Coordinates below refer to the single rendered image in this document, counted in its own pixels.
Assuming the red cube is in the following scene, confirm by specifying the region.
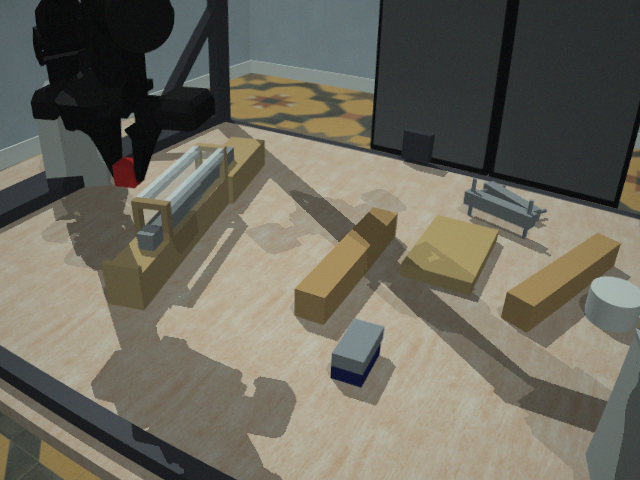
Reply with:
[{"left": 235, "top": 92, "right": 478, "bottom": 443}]
[{"left": 112, "top": 157, "right": 140, "bottom": 188}]

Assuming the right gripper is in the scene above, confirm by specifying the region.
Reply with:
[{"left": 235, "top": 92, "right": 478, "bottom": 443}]
[{"left": 31, "top": 37, "right": 215, "bottom": 183}]

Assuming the grey cylinder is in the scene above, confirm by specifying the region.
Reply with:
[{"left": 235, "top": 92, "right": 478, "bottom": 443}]
[{"left": 583, "top": 276, "right": 640, "bottom": 333}]

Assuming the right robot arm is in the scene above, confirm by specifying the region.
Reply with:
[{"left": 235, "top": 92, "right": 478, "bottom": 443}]
[{"left": 33, "top": 0, "right": 175, "bottom": 134}]

